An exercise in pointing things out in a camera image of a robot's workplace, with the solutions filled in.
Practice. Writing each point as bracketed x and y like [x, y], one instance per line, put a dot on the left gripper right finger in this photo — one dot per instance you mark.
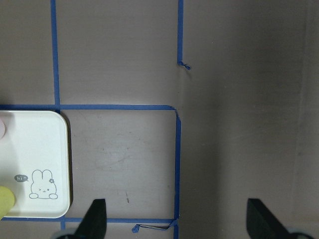
[262, 224]

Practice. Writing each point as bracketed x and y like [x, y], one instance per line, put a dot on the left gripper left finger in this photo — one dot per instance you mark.
[94, 223]

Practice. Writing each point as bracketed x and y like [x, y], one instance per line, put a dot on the yellow cup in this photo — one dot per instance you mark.
[7, 201]

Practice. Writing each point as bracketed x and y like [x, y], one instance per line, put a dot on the pink cup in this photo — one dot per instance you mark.
[2, 129]

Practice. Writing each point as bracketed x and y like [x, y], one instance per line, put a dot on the cream plastic tray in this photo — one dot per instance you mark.
[34, 163]

